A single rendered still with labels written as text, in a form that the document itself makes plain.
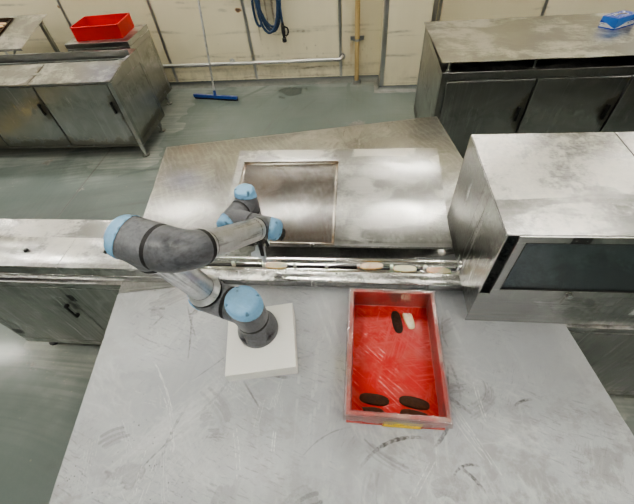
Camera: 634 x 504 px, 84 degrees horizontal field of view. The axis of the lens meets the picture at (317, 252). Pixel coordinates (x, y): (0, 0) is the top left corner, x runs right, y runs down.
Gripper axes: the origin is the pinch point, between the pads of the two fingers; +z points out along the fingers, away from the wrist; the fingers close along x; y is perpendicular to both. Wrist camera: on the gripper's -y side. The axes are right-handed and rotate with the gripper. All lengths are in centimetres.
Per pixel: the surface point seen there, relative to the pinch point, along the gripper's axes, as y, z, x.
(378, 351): -46, 12, 37
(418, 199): -67, 1, -35
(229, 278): 16.7, 7.7, 8.3
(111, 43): 212, 7, -281
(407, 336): -57, 12, 31
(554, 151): -106, -36, -18
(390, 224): -53, 3, -21
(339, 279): -30.9, 7.7, 7.5
